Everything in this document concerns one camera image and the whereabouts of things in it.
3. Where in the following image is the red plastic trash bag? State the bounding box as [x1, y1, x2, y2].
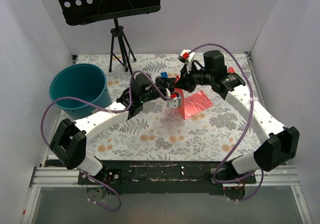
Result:
[174, 88, 213, 120]

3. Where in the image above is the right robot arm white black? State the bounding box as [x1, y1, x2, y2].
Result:
[175, 49, 300, 183]

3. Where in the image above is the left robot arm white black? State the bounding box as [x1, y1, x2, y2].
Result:
[49, 71, 178, 184]

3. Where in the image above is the red trash bag roll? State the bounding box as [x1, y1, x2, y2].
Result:
[228, 67, 235, 73]

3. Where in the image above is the teal plastic trash bin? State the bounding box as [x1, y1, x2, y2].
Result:
[49, 63, 112, 120]

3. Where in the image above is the colourful toy brick car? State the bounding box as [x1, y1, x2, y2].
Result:
[160, 72, 168, 78]

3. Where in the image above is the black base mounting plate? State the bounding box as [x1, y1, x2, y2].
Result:
[77, 159, 258, 196]

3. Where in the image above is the black music stand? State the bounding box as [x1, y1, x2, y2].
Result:
[58, 0, 161, 72]

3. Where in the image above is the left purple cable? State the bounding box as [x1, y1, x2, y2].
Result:
[40, 70, 176, 212]

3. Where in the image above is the purple cable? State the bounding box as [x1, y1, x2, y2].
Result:
[40, 70, 176, 212]
[187, 43, 265, 202]

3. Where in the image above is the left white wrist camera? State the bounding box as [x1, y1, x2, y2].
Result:
[167, 92, 182, 109]

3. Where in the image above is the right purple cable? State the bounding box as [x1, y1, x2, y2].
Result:
[187, 43, 265, 202]

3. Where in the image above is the aluminium frame rail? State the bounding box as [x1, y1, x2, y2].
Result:
[21, 165, 313, 224]

